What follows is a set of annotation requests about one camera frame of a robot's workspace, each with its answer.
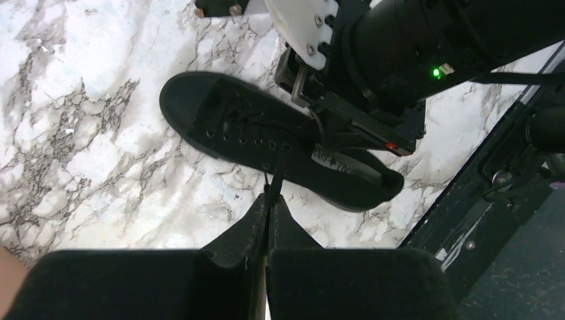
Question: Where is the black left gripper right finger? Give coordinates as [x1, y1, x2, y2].
[267, 195, 322, 265]

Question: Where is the black canvas sneaker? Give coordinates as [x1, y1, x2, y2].
[159, 71, 404, 212]

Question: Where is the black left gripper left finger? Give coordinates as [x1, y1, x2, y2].
[201, 193, 269, 319]

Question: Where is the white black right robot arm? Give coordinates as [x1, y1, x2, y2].
[275, 1, 564, 157]

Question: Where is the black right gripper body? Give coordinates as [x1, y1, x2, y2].
[275, 47, 426, 157]

